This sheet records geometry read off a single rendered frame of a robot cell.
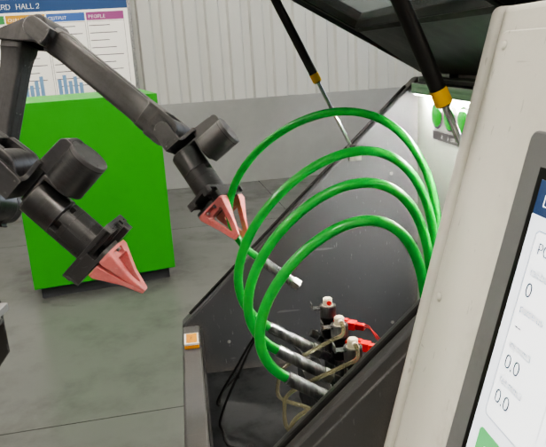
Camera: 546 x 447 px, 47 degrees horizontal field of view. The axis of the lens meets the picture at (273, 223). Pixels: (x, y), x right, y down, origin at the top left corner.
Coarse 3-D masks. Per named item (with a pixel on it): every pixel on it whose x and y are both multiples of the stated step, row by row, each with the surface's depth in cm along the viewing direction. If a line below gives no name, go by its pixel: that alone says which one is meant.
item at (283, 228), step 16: (320, 192) 84; (336, 192) 84; (400, 192) 85; (304, 208) 84; (416, 208) 86; (288, 224) 84; (416, 224) 88; (272, 240) 85; (256, 272) 85; (272, 352) 89; (288, 352) 89; (304, 368) 90; (320, 368) 91
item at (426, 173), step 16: (320, 112) 105; (336, 112) 104; (352, 112) 103; (368, 112) 103; (288, 128) 107; (400, 128) 103; (416, 144) 103; (416, 160) 104; (240, 176) 112; (432, 176) 104; (432, 192) 104; (240, 240) 115
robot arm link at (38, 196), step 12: (36, 180) 86; (48, 180) 84; (36, 192) 84; (48, 192) 85; (60, 192) 85; (24, 204) 84; (36, 204) 84; (48, 204) 84; (60, 204) 85; (72, 204) 87; (36, 216) 85; (48, 216) 84; (60, 216) 86; (48, 228) 85
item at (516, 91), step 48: (528, 48) 54; (480, 96) 63; (528, 96) 53; (480, 144) 60; (528, 144) 52; (480, 192) 59; (480, 240) 58; (432, 288) 68; (480, 288) 57; (432, 336) 65; (432, 384) 63; (432, 432) 62
